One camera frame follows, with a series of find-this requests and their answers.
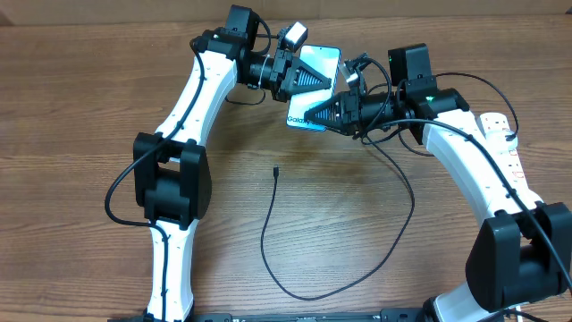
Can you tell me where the Galaxy smartphone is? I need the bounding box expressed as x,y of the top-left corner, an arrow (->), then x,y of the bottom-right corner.
285,44 -> 342,133

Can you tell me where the black charging cable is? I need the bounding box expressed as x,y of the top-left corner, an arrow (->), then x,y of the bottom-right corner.
260,72 -> 520,301

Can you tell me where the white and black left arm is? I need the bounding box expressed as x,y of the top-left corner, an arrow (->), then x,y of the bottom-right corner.
104,5 -> 332,321

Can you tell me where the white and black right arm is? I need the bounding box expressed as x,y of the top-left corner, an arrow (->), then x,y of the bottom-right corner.
304,44 -> 571,321

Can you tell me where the white charger plug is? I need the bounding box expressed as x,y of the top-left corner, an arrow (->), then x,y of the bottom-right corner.
484,130 -> 518,153

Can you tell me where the white power strip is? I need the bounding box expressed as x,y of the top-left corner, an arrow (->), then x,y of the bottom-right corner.
476,113 -> 528,192

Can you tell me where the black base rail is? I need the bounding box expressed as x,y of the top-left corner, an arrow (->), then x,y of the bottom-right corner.
106,307 -> 430,322

